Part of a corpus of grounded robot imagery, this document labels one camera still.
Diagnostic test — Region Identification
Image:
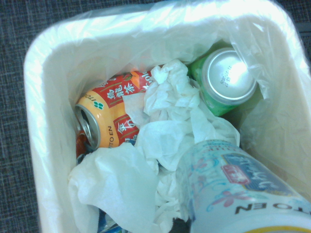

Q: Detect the white drink can blue label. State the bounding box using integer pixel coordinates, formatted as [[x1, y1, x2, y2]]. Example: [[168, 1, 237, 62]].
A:
[[178, 139, 311, 233]]

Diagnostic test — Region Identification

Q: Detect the white trash bin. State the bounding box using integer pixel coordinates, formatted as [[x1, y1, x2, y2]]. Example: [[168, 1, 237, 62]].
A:
[[23, 0, 311, 233]]

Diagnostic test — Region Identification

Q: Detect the green drink can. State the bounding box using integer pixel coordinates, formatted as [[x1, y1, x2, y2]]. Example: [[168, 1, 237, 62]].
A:
[[188, 47, 258, 117]]

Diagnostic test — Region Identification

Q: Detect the clear plastic bin liner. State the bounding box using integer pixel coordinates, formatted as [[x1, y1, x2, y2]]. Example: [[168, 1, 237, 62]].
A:
[[24, 0, 311, 170]]

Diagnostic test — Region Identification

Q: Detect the orange red tea can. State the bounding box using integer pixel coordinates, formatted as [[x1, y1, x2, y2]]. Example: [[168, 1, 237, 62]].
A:
[[74, 70, 156, 161]]

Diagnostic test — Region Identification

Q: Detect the blue plastic wrapper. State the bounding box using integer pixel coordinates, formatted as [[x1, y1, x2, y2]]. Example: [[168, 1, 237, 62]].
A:
[[97, 208, 124, 233]]

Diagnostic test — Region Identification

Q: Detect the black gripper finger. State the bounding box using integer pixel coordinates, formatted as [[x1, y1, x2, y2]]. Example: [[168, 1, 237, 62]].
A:
[[170, 217, 191, 233]]

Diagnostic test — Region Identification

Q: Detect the crumpled white tissue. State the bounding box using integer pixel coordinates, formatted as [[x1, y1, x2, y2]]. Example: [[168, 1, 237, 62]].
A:
[[122, 59, 202, 127], [67, 142, 161, 233], [135, 106, 241, 220]]

